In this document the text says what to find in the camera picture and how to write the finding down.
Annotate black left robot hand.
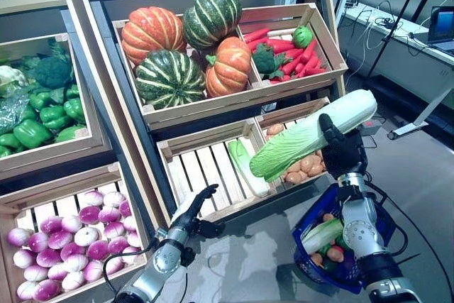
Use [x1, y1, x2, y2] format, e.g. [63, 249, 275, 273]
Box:
[170, 184, 227, 238]

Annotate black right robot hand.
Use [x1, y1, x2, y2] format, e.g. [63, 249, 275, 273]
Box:
[318, 113, 370, 180]

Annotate blue plastic shopping basket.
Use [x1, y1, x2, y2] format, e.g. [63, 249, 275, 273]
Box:
[291, 182, 398, 295]

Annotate grey power box red light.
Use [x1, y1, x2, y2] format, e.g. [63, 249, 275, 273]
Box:
[361, 120, 384, 137]

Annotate slatted wooden crate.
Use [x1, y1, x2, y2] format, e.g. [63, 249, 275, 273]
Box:
[157, 118, 281, 222]

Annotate purple white onion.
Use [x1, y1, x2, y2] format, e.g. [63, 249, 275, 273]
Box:
[78, 206, 101, 225]
[104, 221, 126, 239]
[74, 227, 100, 247]
[83, 189, 105, 207]
[61, 214, 83, 233]
[40, 216, 64, 235]
[87, 240, 110, 260]
[98, 206, 121, 224]
[107, 236, 131, 255]
[118, 199, 133, 218]
[102, 192, 127, 208]

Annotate red carrot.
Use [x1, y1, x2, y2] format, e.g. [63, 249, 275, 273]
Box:
[243, 28, 271, 44]
[300, 38, 318, 65]
[247, 37, 270, 51]
[304, 55, 322, 73]
[280, 55, 303, 76]
[265, 38, 296, 54]

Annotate large wooden crate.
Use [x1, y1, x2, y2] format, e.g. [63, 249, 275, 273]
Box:
[112, 15, 263, 132]

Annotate white desk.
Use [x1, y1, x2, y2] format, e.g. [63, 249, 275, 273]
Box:
[336, 1, 454, 141]

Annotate small green broccoli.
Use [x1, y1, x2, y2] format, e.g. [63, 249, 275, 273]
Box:
[252, 43, 292, 80]

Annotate small round green vegetable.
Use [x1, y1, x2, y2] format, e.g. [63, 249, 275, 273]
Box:
[292, 25, 314, 49]

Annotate green striped pumpkin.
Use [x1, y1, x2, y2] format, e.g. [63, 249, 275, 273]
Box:
[133, 49, 206, 111]
[182, 0, 243, 50]

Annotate small orange pumpkin green stem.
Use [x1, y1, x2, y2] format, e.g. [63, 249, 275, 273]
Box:
[204, 36, 253, 99]

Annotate open grey laptop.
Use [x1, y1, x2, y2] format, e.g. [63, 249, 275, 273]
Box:
[427, 5, 454, 52]

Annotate large orange pumpkin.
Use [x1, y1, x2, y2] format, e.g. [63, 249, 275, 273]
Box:
[121, 6, 188, 66]

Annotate large green broccoli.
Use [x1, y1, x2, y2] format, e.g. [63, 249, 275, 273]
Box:
[33, 55, 74, 90]

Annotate dark leafy greens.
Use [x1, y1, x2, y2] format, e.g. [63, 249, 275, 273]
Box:
[0, 89, 31, 136]

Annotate white cauliflower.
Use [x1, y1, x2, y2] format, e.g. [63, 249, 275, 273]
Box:
[0, 65, 28, 94]

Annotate black tether cable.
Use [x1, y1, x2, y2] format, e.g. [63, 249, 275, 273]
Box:
[365, 175, 454, 297]

